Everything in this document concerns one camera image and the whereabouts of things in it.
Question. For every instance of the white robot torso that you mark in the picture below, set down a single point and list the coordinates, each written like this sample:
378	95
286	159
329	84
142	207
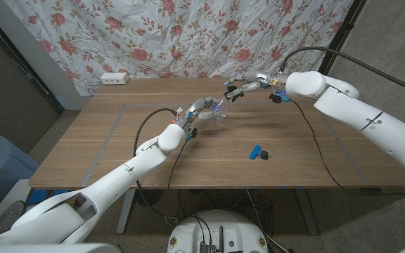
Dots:
48	248

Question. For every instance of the white power strip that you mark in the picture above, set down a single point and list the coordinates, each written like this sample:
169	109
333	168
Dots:
114	78

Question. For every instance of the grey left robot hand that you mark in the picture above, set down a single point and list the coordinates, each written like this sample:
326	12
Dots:
202	107

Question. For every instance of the black backdrop frame pole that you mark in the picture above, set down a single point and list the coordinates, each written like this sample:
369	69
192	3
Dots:
19	66
341	35

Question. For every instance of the blue and black clip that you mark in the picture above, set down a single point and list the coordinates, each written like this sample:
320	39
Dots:
255	152

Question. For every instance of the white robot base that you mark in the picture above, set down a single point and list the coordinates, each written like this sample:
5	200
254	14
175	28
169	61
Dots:
223	225

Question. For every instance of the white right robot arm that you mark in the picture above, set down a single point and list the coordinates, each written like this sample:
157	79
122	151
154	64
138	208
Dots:
364	112

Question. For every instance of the grey table leg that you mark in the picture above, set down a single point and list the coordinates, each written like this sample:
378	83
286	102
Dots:
308	214
125	211

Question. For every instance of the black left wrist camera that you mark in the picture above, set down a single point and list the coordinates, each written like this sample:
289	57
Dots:
191	134

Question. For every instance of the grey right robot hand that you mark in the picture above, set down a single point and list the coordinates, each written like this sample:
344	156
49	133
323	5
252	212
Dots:
265	80

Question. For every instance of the floral backdrop cloth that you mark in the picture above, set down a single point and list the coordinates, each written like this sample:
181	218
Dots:
153	35

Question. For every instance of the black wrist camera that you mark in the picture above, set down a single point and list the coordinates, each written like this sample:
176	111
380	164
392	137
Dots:
277	98
191	134

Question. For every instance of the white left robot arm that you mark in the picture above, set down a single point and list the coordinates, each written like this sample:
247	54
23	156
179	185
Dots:
118	174

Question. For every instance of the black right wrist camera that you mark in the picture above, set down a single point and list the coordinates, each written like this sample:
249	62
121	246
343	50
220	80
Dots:
277	98

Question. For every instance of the grey shoe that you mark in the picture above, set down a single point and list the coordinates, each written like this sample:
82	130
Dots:
9	216

